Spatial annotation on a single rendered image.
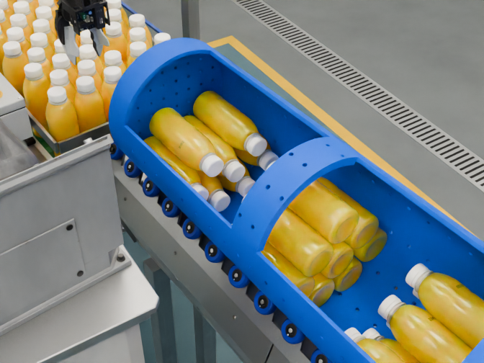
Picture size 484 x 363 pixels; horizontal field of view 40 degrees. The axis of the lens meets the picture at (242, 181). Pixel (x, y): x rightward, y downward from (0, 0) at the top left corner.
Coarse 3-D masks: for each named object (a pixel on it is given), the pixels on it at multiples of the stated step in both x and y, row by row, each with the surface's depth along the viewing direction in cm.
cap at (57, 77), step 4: (52, 72) 149; (56, 72) 149; (60, 72) 149; (64, 72) 149; (52, 76) 147; (56, 76) 147; (60, 76) 147; (64, 76) 147; (52, 80) 148; (56, 80) 147; (60, 80) 147; (64, 80) 148; (56, 84) 148; (60, 84) 148
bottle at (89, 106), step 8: (80, 96) 147; (88, 96) 147; (96, 96) 148; (80, 104) 147; (88, 104) 147; (96, 104) 148; (80, 112) 149; (88, 112) 148; (96, 112) 149; (104, 112) 153; (80, 120) 150; (88, 120) 150; (96, 120) 150; (104, 120) 153; (80, 128) 152; (88, 128) 151
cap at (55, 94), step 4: (52, 88) 144; (56, 88) 144; (60, 88) 144; (48, 92) 143; (52, 92) 143; (56, 92) 143; (60, 92) 143; (64, 92) 143; (48, 96) 143; (52, 96) 142; (56, 96) 142; (60, 96) 142; (64, 96) 143; (52, 100) 143; (56, 100) 143; (60, 100) 143
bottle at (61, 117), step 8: (48, 104) 144; (56, 104) 143; (64, 104) 144; (72, 104) 146; (48, 112) 144; (56, 112) 144; (64, 112) 144; (72, 112) 146; (48, 120) 145; (56, 120) 145; (64, 120) 145; (72, 120) 146; (48, 128) 148; (56, 128) 146; (64, 128) 146; (72, 128) 147; (56, 136) 148; (64, 136) 147
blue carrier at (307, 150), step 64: (192, 64) 137; (128, 128) 127; (320, 128) 113; (192, 192) 114; (256, 192) 104; (384, 192) 116; (256, 256) 104; (384, 256) 119; (448, 256) 109; (320, 320) 95; (384, 320) 114
